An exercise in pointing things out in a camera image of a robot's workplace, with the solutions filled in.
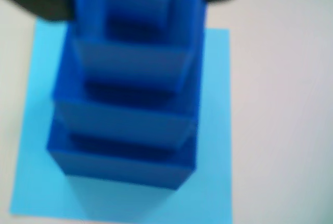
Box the blue paper square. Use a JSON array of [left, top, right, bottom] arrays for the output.
[[9, 17, 234, 224]]

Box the small blue cube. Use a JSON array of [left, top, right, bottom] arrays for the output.
[[73, 0, 207, 98]]

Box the tiny blue cube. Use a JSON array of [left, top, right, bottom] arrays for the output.
[[103, 0, 174, 45]]

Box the large blue cube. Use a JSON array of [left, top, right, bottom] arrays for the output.
[[46, 114, 201, 192]]

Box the medium blue cube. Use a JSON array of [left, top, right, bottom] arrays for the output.
[[53, 26, 207, 148]]

